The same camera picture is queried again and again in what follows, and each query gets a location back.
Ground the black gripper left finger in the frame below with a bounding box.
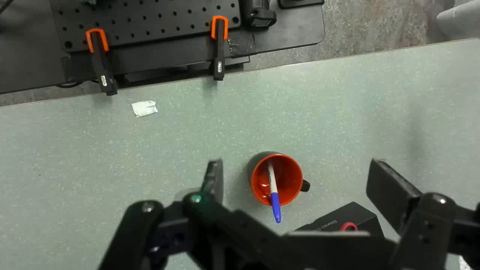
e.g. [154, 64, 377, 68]
[97, 158, 281, 270]

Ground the white tape piece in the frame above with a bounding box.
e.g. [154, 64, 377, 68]
[130, 100, 160, 119]

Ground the white marker with blue cap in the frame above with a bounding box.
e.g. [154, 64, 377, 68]
[265, 161, 283, 226]

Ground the black box under scissors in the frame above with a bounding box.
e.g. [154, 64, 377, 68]
[293, 202, 385, 239]

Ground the black stand base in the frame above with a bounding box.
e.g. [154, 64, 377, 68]
[239, 0, 278, 31]

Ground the orange and black clamp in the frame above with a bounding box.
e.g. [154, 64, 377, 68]
[208, 14, 230, 83]
[83, 28, 119, 98]

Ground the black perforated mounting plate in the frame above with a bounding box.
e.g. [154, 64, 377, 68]
[0, 0, 326, 97]

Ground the grey curtain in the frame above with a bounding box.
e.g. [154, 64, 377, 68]
[434, 0, 480, 41]

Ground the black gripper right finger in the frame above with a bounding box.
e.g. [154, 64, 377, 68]
[364, 158, 480, 270]

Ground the black mug with orange inside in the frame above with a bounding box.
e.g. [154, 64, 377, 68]
[247, 151, 311, 208]

